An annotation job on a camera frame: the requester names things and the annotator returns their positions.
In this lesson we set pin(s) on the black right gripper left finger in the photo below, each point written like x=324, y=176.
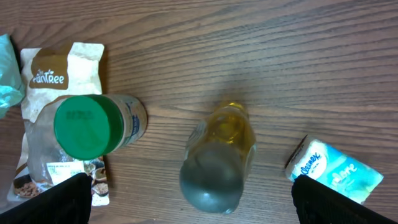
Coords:
x=68, y=202

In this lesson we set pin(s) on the yellow oil bottle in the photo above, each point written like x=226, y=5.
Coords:
x=218, y=159

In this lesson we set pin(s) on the teal tissue pack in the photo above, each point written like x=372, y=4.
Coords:
x=334, y=169

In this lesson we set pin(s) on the teal crinkled wrapper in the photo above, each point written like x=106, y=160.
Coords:
x=12, y=87

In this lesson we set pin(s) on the green lid jar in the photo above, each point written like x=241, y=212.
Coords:
x=90, y=126

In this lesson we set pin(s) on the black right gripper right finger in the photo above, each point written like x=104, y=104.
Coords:
x=316, y=203

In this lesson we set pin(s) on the brown nut snack pouch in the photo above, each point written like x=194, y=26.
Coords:
x=52, y=76

